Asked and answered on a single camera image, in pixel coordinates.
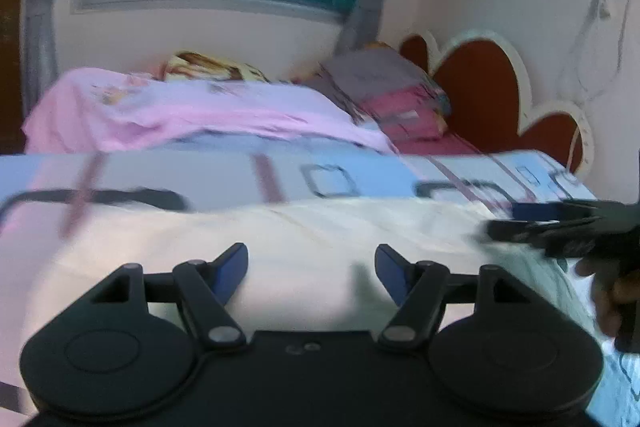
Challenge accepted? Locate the yellow cartoon pillow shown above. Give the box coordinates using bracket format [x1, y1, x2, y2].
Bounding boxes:
[163, 51, 268, 82]

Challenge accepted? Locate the white wall cable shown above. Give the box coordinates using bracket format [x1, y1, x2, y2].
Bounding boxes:
[554, 0, 634, 108]

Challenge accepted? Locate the patterned grey blue bedsheet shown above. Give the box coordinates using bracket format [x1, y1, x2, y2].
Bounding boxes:
[1, 148, 639, 426]

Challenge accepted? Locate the person's right hand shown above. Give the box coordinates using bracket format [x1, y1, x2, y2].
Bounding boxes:
[575, 258, 622, 338]

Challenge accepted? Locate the cream white comforter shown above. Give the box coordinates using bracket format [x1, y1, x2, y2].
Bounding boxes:
[0, 196, 597, 423]

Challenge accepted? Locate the red heart-shaped headboard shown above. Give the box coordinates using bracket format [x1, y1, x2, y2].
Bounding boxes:
[399, 29, 594, 180]

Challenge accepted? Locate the folded grey pink clothes pile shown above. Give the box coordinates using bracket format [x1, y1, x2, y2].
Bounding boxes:
[302, 43, 450, 143]

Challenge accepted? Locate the brown wooden wardrobe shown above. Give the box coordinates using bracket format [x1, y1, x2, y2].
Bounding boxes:
[0, 0, 24, 154]

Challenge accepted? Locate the pink blanket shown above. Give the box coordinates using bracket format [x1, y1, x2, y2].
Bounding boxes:
[23, 68, 395, 154]

